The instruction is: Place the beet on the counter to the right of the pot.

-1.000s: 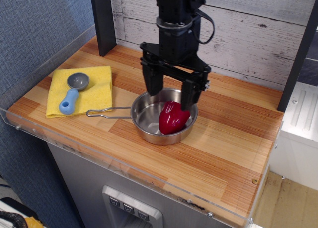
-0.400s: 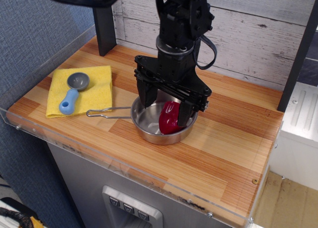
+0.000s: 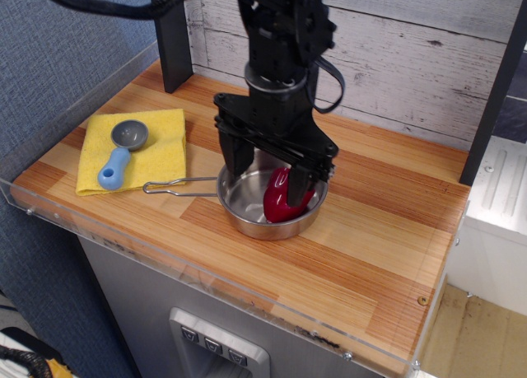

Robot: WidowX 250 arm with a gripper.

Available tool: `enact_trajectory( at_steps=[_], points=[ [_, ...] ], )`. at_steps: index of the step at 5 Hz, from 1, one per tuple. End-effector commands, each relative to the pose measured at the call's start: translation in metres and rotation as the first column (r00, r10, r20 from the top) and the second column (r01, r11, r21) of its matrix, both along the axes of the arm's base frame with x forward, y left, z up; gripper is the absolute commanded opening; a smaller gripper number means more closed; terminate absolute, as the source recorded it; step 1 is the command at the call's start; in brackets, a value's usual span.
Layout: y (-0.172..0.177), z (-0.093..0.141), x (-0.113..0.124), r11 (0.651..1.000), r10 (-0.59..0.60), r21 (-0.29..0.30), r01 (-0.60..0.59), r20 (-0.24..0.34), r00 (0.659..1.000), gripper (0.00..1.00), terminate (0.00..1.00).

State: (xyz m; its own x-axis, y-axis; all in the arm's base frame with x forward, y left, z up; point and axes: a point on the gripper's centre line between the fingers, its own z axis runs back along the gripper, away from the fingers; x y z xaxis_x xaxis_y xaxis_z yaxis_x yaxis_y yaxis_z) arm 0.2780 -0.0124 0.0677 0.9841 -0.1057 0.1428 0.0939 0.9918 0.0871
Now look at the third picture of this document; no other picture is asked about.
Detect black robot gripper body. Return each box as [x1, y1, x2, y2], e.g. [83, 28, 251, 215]
[214, 87, 338, 180]

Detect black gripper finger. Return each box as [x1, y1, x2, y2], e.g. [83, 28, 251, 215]
[219, 131, 254, 177]
[287, 164, 319, 208]

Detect red toy beet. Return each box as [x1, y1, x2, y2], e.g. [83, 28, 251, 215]
[263, 167, 315, 223]

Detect small steel pot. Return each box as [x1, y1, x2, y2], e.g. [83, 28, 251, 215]
[142, 150, 328, 240]

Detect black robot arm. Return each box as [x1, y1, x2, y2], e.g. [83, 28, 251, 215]
[214, 0, 344, 207]

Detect clear acrylic guard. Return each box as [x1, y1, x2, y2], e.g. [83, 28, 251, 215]
[0, 40, 470, 375]

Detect yellow cloth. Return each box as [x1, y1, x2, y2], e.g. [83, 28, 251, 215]
[75, 108, 188, 197]

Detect blue grey toy scoop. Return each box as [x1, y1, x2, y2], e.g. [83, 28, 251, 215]
[97, 119, 149, 191]

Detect grey toy fridge cabinet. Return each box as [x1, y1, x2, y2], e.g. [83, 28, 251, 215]
[81, 239, 376, 377]

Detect silver dispenser panel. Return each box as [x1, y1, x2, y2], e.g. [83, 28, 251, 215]
[169, 307, 271, 377]

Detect white ribbed appliance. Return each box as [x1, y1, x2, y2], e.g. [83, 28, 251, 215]
[445, 137, 526, 315]

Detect yellow black object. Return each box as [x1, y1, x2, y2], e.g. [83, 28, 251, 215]
[44, 359, 77, 378]

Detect left black shelf post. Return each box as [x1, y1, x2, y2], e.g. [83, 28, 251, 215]
[155, 3, 194, 93]

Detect black shelf post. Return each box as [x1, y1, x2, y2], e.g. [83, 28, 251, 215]
[155, 3, 194, 93]
[459, 0, 526, 186]

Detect right black shelf post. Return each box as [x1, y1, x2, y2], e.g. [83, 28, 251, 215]
[459, 0, 526, 186]

